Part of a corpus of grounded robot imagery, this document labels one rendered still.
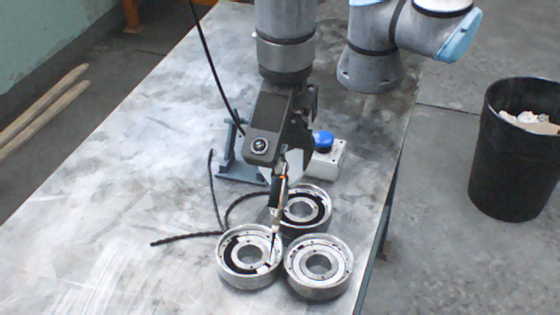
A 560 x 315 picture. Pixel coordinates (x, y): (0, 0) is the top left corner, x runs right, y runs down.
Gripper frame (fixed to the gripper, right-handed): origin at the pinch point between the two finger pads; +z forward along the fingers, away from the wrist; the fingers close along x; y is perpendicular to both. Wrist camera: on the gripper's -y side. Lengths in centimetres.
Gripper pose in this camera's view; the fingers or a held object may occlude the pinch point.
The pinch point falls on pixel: (280, 183)
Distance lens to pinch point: 85.2
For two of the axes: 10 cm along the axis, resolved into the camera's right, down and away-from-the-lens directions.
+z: 0.0, 7.5, 6.6
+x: -9.6, -1.9, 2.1
